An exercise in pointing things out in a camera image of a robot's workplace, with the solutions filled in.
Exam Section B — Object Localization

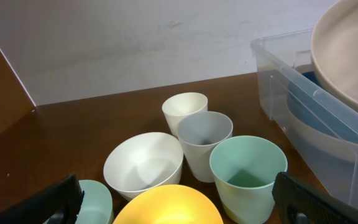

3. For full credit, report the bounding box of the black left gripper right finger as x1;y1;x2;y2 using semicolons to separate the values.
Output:
272;172;358;224

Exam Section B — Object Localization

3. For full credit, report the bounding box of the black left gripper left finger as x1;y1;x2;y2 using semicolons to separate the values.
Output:
0;174;85;224

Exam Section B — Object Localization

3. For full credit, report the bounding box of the mint green small bowl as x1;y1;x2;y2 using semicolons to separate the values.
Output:
44;179;115;224

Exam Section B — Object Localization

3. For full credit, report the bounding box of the cream shallow bowl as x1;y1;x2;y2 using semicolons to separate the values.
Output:
288;112;358;202

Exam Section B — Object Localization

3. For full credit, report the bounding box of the dark blue bowl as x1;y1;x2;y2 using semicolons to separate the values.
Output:
287;82;358;144

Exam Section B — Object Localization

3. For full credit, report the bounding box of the yellow small bowl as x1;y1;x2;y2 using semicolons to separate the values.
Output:
113;185;223;224

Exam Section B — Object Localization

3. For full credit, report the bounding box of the large cream bowl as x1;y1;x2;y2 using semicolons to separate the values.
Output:
311;0;358;112

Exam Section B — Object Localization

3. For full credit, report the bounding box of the mint green cup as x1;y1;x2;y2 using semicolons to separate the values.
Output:
209;136;288;223

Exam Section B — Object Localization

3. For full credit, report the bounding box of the clear plastic storage bin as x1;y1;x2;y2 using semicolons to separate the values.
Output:
250;30;358;209

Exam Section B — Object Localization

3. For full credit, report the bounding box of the white small bowl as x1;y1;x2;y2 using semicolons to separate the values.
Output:
103;132;184;201

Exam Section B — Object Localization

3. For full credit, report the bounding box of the grey cup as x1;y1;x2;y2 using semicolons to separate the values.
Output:
177;111;234;183

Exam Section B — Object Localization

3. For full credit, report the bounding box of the cream white cup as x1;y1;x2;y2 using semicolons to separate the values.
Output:
162;92;208;137

